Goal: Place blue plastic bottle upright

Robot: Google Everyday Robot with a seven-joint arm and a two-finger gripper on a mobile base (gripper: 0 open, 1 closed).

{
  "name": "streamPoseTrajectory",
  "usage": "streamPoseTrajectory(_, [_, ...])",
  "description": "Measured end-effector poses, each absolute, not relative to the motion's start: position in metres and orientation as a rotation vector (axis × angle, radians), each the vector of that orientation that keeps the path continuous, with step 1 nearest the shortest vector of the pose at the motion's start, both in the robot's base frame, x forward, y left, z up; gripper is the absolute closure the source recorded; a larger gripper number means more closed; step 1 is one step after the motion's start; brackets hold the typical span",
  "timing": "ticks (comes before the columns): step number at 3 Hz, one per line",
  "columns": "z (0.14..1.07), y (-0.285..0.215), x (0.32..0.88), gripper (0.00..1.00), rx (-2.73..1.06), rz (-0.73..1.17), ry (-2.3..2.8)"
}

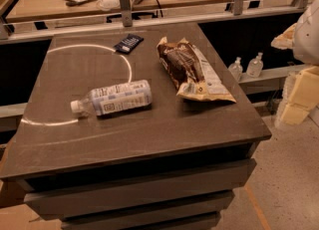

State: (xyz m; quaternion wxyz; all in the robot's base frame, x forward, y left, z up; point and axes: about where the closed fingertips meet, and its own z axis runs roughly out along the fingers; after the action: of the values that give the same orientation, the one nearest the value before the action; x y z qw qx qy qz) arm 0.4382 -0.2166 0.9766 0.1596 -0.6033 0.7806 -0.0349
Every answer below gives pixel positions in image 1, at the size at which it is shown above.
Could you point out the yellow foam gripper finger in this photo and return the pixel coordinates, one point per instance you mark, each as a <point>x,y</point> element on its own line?
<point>301,95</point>

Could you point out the blue label plastic bottle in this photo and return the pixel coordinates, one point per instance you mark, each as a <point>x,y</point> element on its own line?
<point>114,99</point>

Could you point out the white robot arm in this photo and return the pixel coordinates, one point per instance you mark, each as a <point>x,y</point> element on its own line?
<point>303,39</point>

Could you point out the right clear sanitizer bottle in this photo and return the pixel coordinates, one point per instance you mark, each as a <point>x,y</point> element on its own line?
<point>255,66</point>

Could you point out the clear sanitizer bottle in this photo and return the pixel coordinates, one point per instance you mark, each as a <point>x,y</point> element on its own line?
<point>236,68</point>
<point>255,66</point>

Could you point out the left clear sanitizer bottle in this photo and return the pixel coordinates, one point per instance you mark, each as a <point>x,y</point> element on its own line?
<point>236,68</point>

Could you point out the brown snack bag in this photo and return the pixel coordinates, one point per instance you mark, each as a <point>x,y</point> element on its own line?
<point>193,76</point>

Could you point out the dark drawer cabinet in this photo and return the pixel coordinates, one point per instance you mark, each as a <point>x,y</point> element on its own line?
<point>171,166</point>

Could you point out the dark blue snack packet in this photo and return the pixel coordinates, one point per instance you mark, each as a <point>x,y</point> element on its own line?
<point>128,44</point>

